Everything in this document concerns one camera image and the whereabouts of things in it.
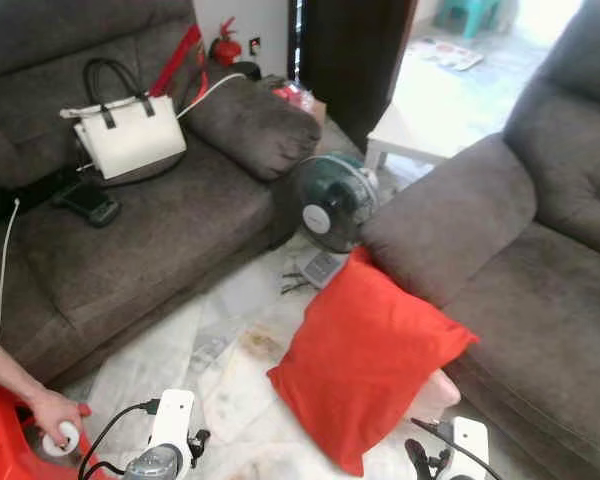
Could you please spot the person bare hand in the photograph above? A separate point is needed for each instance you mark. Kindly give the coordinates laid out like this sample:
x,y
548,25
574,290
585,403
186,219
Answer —
x,y
52,410

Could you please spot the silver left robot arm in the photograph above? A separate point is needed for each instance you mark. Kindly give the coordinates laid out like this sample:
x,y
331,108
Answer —
x,y
155,465

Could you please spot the printed floor mat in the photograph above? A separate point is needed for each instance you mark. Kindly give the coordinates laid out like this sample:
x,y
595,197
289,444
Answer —
x,y
445,55

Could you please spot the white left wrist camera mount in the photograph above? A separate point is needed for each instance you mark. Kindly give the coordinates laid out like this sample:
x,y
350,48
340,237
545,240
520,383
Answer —
x,y
172,420

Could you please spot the teal plastic stool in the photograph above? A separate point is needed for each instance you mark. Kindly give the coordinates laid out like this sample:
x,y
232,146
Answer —
x,y
470,15

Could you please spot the white low table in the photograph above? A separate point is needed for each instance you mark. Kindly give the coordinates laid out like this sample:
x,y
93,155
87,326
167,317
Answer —
x,y
430,130

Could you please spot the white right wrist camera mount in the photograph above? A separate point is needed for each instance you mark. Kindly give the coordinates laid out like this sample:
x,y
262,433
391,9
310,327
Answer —
x,y
470,445

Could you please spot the red fire extinguisher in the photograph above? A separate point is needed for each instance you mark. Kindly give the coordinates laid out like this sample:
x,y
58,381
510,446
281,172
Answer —
x,y
226,48

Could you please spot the red packaged item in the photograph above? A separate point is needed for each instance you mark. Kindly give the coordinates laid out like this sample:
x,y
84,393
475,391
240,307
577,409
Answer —
x,y
295,95

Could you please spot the red pillow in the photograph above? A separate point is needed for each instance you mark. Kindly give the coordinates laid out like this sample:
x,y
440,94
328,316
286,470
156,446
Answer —
x,y
365,360

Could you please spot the red plastic stool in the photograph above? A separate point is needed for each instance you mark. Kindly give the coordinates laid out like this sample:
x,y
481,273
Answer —
x,y
5,450

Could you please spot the green floor fan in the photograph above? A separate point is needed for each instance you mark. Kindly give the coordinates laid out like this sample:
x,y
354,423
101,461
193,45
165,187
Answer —
x,y
330,205

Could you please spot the long grey fabric sofa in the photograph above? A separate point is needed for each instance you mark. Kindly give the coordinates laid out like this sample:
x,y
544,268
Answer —
x,y
160,220

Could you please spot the black wall socket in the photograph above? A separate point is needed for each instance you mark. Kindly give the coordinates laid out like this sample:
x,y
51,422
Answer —
x,y
254,46

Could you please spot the black round object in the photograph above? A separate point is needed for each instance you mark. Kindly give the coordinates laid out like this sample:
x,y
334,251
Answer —
x,y
253,67

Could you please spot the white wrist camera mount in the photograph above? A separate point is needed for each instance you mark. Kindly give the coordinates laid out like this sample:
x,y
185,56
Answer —
x,y
470,445
172,420

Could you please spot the dark wooden door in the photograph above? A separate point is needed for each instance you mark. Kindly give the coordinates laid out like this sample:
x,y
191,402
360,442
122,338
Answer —
x,y
355,60

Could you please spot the brown cardboard box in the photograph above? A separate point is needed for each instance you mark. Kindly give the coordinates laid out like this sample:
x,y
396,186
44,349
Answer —
x,y
318,108

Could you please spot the black handheld device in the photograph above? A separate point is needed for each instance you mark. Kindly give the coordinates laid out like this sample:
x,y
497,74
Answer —
x,y
90,205

